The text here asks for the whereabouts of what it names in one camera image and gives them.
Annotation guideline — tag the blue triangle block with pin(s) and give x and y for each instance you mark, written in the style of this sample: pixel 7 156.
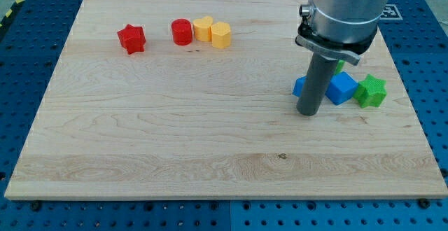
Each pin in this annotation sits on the blue triangle block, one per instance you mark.
pixel 298 86

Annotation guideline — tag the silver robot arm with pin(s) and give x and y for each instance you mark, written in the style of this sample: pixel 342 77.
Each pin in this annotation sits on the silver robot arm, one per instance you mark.
pixel 339 29

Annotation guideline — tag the blue cube block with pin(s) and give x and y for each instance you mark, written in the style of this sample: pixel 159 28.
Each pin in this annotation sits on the blue cube block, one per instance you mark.
pixel 341 88

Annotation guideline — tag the wooden board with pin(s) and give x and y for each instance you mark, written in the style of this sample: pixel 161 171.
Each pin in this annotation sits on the wooden board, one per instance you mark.
pixel 194 122

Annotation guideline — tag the yellow hexagon block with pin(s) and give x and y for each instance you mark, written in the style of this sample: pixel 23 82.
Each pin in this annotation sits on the yellow hexagon block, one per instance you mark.
pixel 220 35

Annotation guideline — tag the yellow heart block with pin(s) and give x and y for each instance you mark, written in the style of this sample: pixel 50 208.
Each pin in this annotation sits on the yellow heart block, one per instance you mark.
pixel 202 28

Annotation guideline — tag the red cylinder block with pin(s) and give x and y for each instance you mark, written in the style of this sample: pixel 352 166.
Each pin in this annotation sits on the red cylinder block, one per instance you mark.
pixel 181 32

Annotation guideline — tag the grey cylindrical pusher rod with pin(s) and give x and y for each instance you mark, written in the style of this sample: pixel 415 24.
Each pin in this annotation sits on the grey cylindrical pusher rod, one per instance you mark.
pixel 321 70

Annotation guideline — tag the red star block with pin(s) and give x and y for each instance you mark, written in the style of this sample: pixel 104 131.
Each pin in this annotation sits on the red star block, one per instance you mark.
pixel 132 39

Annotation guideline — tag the green block behind rod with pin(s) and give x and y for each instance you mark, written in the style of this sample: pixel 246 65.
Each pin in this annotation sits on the green block behind rod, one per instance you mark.
pixel 339 67

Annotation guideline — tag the green star block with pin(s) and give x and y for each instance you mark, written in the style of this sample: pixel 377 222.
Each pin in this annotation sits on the green star block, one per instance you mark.
pixel 370 92

